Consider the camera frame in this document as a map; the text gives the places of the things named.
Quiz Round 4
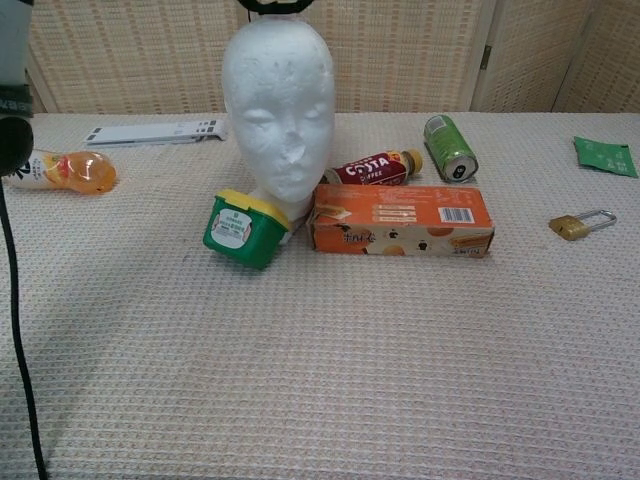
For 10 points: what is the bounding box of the black baseball cap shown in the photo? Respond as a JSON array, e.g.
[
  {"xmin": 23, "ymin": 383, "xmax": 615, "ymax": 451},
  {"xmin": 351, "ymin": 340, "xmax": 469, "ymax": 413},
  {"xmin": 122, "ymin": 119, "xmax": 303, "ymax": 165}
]
[{"xmin": 234, "ymin": 0, "xmax": 313, "ymax": 20}]

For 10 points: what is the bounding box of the white foam mannequin head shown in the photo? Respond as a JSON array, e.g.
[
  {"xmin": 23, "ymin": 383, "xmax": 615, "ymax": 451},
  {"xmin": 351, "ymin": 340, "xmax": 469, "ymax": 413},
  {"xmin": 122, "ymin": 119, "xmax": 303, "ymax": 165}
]
[{"xmin": 220, "ymin": 13, "xmax": 337, "ymax": 222}]

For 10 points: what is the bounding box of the green tub with yellow lid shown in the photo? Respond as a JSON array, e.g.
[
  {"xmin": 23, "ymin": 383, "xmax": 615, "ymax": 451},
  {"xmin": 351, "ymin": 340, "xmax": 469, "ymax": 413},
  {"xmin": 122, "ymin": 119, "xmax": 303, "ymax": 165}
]
[{"xmin": 202, "ymin": 188, "xmax": 291, "ymax": 272}]

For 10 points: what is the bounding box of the orange biscuit box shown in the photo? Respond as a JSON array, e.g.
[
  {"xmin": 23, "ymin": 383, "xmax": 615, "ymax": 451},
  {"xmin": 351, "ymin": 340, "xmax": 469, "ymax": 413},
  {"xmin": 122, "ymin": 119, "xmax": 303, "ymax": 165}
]
[{"xmin": 306, "ymin": 183, "xmax": 497, "ymax": 262}]

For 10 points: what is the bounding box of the red Costa coffee bottle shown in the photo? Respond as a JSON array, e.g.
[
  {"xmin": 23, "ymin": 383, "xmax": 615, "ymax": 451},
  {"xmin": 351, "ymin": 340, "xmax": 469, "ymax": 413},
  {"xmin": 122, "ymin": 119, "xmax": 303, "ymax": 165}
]
[{"xmin": 322, "ymin": 147, "xmax": 425, "ymax": 188}]

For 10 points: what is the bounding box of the beige woven tablecloth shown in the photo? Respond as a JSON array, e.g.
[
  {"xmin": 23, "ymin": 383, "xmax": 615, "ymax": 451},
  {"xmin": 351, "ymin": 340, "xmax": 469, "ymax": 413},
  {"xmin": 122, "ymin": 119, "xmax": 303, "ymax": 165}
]
[{"xmin": 0, "ymin": 110, "xmax": 640, "ymax": 480}]

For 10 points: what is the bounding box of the green drink can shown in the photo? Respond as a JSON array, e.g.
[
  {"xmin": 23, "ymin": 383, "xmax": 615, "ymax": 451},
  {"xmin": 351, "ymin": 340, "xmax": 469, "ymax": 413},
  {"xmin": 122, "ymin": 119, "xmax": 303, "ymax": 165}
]
[{"xmin": 423, "ymin": 113, "xmax": 480, "ymax": 185}]

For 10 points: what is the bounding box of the white folding stand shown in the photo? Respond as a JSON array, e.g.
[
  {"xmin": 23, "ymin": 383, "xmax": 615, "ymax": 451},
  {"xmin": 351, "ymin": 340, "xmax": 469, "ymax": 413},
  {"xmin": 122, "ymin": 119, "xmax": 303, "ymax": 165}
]
[{"xmin": 82, "ymin": 118, "xmax": 231, "ymax": 148}]

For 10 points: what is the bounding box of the orange juice bottle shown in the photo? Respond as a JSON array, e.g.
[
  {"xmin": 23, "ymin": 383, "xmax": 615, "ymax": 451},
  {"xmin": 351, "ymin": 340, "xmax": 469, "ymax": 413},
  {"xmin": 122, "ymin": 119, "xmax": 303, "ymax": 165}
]
[{"xmin": 3, "ymin": 148, "xmax": 118, "ymax": 197}]

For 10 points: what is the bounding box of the brass padlock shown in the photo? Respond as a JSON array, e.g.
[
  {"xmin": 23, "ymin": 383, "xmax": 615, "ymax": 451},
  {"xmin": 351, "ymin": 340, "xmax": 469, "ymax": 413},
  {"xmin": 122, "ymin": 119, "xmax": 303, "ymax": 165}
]
[{"xmin": 548, "ymin": 208, "xmax": 619, "ymax": 243}]

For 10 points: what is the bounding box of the woven folding screen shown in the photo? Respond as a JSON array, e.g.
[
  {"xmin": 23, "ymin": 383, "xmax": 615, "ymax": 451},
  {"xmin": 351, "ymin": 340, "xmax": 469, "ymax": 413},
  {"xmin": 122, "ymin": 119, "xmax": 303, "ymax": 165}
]
[{"xmin": 19, "ymin": 0, "xmax": 640, "ymax": 120}]

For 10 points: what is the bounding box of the green foil packet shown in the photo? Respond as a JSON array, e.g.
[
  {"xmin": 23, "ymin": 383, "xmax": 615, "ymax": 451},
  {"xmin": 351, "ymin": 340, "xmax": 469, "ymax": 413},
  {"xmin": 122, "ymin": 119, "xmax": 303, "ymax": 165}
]
[{"xmin": 572, "ymin": 135, "xmax": 640, "ymax": 179}]

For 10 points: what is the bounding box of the black cable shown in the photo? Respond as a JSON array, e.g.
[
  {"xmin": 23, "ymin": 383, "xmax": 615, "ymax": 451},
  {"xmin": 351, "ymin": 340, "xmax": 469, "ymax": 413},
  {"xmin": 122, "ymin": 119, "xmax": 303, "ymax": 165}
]
[{"xmin": 0, "ymin": 173, "xmax": 51, "ymax": 480}]

